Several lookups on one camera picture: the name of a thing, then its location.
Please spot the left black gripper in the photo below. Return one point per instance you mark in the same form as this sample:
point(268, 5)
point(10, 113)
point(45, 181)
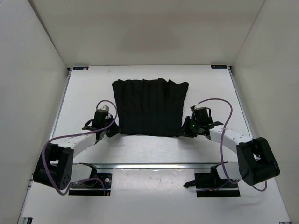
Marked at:
point(116, 130)

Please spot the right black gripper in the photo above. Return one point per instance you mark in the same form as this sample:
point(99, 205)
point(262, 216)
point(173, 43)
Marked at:
point(185, 131)

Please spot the black pleated skirt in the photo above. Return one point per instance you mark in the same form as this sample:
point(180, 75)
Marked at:
point(150, 107)

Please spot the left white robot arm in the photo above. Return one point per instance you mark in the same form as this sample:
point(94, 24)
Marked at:
point(55, 166)

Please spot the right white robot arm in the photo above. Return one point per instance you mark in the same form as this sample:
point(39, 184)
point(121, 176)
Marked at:
point(255, 163)

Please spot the left blue corner label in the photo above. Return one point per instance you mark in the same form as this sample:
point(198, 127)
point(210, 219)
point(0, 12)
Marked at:
point(80, 68)

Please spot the blue corner label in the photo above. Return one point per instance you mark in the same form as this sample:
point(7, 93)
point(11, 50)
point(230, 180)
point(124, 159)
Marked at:
point(218, 66)
point(80, 68)

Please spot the right blue corner label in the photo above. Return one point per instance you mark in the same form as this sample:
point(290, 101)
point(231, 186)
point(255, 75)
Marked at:
point(218, 66)

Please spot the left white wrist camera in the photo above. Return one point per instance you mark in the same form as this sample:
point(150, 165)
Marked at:
point(104, 109)

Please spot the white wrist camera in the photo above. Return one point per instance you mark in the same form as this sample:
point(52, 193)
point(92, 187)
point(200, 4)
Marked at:
point(194, 108)
point(104, 109)

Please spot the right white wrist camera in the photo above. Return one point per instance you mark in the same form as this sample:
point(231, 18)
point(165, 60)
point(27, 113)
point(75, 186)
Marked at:
point(194, 108)

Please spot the aluminium front rail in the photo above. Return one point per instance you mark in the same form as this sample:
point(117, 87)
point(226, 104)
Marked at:
point(154, 165)

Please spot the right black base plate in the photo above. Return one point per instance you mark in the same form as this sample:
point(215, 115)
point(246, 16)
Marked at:
point(209, 187)

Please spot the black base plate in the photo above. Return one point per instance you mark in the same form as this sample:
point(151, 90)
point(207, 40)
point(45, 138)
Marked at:
point(94, 187)
point(209, 187)

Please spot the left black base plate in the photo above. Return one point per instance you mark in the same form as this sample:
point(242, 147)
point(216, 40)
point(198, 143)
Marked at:
point(94, 187)

